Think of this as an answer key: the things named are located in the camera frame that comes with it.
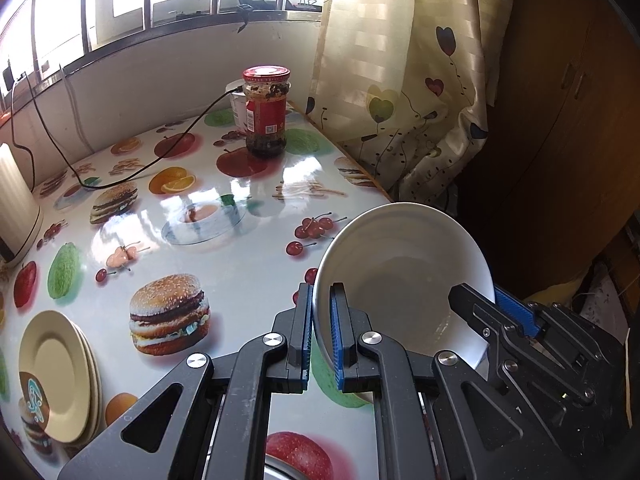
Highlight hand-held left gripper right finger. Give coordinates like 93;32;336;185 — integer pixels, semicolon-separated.
329;282;551;480

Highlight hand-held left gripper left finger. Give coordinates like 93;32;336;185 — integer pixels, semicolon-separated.
57;282;316;480

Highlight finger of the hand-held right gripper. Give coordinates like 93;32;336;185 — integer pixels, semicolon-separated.
493;284;551;339
448;283;597;407

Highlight white bowl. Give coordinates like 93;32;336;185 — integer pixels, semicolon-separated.
312;202;496;406

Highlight cream plate with brown print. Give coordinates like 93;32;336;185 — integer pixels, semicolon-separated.
18;310;92;444

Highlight yellow cloth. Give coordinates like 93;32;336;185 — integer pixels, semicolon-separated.
525;280;596;311

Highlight white bag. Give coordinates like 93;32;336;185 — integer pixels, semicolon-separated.
585;270;634;343

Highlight food print tablecloth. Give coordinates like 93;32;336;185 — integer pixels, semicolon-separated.
0;102;396;480

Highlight steel bowl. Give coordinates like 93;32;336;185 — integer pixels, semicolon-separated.
262;452;302;480

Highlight wooden cabinet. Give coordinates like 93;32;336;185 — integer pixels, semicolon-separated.
457;0;640;301

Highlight sauce jar with red lid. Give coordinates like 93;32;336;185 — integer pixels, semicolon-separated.
242;66;292;159

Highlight white cup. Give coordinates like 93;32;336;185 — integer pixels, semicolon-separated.
224;80;249;133

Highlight heart print curtain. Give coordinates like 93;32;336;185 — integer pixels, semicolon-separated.
306;0;518;211

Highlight white electric kettle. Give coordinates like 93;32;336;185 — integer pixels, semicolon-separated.
0;142;45;267

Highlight window bars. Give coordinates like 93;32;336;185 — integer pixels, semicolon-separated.
0;0;341;83

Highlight black cable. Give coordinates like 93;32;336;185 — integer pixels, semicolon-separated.
10;72;242;191

